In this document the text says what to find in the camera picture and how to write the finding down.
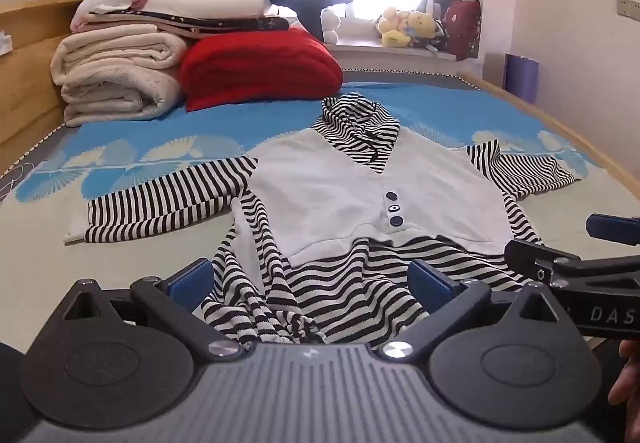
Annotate cream folded blanket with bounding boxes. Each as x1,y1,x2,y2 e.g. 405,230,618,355
49,24,189,128

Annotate person's right hand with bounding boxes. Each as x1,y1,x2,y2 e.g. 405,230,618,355
607,340,640,407

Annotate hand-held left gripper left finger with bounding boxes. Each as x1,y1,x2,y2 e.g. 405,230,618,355
64,258,247,362

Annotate wooden headboard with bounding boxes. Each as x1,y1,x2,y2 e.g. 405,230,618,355
0,0,92,175

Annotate dark red cushion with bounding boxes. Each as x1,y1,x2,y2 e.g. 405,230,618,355
442,0,482,62

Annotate black white striped hooded garment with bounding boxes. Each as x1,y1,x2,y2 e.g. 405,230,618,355
63,92,584,350

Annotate yellow blue plush toy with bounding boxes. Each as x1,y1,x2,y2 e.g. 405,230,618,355
406,10,447,47

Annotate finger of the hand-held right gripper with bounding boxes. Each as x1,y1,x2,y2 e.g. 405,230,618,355
503,239,640,295
586,212,640,246

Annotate red folded blanket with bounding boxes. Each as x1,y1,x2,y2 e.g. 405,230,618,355
180,26,345,112

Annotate blue leaf print bed mat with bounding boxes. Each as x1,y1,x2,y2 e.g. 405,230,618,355
0,70,640,366

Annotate wooden bed frame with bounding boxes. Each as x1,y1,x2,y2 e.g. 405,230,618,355
457,70,640,200

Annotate white plush toy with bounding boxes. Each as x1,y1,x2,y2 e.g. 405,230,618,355
319,7,342,44

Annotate purple bin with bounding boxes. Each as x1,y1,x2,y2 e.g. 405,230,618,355
503,53,540,105

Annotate dark patterned folded cloth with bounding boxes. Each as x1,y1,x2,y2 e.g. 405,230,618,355
82,9,291,41

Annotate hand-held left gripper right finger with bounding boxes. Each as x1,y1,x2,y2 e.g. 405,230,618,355
379,259,582,363

